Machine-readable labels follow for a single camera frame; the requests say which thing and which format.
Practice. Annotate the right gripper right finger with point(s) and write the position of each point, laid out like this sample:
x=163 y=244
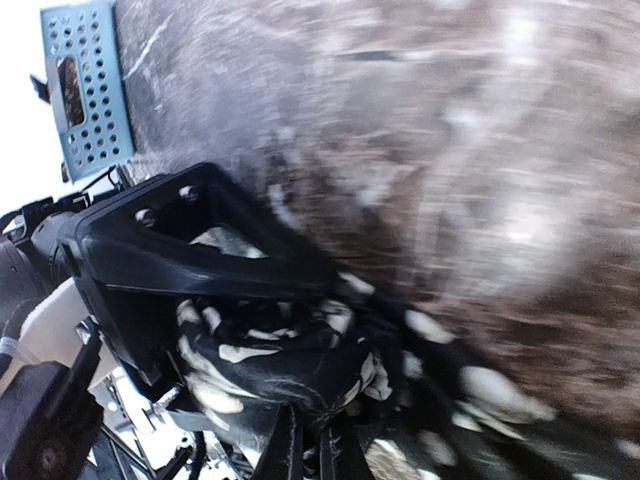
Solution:
x=340 y=454

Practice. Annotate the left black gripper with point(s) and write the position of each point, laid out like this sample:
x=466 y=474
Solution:
x=192 y=233

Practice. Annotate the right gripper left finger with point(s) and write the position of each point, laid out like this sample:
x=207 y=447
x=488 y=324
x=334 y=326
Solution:
x=282 y=458

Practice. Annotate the black white patterned tie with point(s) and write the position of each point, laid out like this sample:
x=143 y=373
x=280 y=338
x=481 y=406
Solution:
x=361 y=356

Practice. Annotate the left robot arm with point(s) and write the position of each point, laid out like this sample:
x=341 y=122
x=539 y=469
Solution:
x=22 y=285

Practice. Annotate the light blue plastic basket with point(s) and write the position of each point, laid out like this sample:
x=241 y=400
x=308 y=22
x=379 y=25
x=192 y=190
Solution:
x=85 y=87

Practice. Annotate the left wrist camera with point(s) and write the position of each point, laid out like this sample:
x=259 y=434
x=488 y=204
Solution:
x=49 y=420

